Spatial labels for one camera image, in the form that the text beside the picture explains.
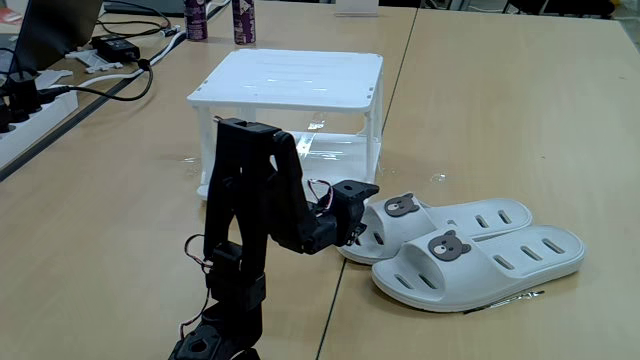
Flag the white bear slipper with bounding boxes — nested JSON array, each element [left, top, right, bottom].
[[337, 192, 534, 267], [371, 224, 587, 314]]

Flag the white two-tier plastic box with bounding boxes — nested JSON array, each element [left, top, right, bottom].
[[187, 48, 386, 201]]

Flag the small white box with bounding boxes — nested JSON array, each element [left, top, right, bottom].
[[334, 0, 380, 18]]

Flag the purple drink can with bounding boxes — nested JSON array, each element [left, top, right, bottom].
[[231, 0, 257, 46], [183, 0, 210, 42]]

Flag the black power adapter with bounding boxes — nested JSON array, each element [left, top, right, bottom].
[[91, 34, 142, 64]]

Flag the white plastic part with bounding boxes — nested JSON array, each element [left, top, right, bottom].
[[64, 48, 124, 75]]

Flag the white power strip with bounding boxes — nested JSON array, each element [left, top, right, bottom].
[[0, 89, 80, 172]]

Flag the dark laptop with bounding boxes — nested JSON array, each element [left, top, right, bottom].
[[8, 0, 104, 75]]

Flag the black power plug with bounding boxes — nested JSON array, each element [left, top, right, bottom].
[[3, 69, 45, 124]]

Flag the black power cable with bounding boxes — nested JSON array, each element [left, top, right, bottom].
[[47, 58, 154, 103]]

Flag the white cable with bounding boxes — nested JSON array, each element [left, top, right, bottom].
[[74, 29, 188, 89]]

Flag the looped black cable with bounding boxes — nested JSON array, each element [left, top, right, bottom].
[[97, 0, 172, 39]]

